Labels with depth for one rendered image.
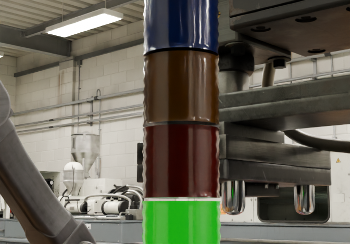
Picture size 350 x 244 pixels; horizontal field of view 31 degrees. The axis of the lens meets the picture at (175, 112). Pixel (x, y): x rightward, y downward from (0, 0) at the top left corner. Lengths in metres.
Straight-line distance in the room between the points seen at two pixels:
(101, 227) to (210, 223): 7.45
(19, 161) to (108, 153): 9.90
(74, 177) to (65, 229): 7.77
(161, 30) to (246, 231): 5.93
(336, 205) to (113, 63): 6.15
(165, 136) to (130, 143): 10.08
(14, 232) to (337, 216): 5.04
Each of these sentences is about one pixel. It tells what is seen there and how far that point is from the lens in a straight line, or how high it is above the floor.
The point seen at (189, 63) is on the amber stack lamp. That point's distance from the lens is 0.30.
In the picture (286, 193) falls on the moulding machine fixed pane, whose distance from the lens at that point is 5.99.
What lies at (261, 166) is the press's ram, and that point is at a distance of 0.55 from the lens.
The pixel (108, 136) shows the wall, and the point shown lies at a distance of 10.82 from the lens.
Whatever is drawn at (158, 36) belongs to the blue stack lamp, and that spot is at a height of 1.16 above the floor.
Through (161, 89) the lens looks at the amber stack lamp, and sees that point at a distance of 0.30.
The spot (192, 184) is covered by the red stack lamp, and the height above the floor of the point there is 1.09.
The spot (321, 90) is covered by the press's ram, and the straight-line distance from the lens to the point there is 0.51.
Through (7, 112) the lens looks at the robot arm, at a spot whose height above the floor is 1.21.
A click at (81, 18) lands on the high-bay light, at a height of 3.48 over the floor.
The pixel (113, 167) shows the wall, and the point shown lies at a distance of 10.66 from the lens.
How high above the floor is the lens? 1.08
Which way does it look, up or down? 9 degrees up
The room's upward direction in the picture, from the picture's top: straight up
